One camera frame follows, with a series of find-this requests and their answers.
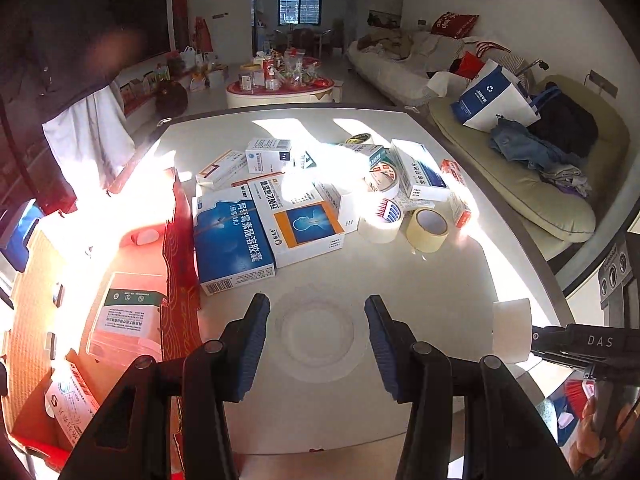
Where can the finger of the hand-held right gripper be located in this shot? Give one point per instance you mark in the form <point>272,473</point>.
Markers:
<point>550,340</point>

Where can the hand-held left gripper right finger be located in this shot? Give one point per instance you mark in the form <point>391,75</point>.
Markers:
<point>385,355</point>

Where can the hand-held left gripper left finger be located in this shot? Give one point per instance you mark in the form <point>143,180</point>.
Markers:
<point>250,350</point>

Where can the white tape roll red print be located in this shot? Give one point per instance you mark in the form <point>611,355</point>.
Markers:
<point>372,172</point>
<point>377,232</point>

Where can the red cardboard box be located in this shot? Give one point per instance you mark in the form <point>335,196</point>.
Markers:
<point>180,240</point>

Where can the person's right hand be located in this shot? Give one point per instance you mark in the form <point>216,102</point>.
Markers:
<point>595,415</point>

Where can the large blue white medicine box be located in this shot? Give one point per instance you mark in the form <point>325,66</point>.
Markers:
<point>235,245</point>

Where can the pile of clothes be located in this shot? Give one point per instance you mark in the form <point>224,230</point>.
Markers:
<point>565,177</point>

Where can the beige masking tape roll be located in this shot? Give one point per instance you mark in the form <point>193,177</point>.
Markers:
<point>425,240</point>

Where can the clear bottle green label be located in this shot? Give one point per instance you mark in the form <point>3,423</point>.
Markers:
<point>127,310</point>

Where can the white orange medicine box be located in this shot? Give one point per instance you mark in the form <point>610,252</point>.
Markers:
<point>300,220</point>

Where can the beige sofa cushion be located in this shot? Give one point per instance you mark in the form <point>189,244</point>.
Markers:
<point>510,185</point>

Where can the blue jeans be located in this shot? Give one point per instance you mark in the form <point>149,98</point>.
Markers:
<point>520,145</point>

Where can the black bag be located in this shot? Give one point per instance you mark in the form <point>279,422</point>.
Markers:
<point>565,120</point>

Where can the thin red white carton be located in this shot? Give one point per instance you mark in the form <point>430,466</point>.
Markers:
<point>457,195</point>

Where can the white medicine box blue logo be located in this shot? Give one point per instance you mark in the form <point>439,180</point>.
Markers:
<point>70,405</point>

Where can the small white blue medicine box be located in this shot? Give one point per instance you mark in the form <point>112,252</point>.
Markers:
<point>267,155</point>

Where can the small box green triangle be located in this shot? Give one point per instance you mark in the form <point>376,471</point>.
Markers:
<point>306,159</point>

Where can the small teal white box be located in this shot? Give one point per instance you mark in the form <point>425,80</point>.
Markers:
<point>367,151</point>

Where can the yellow black tape roll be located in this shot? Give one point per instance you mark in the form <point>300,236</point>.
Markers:
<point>357,138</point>

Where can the blue white paper bag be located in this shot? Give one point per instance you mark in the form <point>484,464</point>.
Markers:
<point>492,95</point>

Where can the round white coffee table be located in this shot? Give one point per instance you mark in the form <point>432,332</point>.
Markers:
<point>280,97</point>

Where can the red shopping bag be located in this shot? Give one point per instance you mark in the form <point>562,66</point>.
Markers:
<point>470,65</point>

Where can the blue plastic stool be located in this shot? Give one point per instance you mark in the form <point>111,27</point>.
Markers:
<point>20,230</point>

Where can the dark red bag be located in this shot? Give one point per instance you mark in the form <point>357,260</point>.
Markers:
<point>171,100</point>

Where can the clutter of bottles and packets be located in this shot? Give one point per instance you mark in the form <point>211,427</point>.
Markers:
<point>280,70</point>

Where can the white sofa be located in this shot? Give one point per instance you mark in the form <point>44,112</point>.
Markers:
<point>390,65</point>

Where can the red pillow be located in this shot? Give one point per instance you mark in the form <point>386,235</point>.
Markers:
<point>452,24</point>

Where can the wooden dining chairs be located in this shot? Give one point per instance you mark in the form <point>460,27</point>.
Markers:
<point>305,40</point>

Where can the dark framed window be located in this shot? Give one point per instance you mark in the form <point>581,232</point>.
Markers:
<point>299,7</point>

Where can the black television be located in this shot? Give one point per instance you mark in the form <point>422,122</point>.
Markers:
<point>142,20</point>

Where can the wall outlet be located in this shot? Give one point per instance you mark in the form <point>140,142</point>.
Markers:
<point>602,82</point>

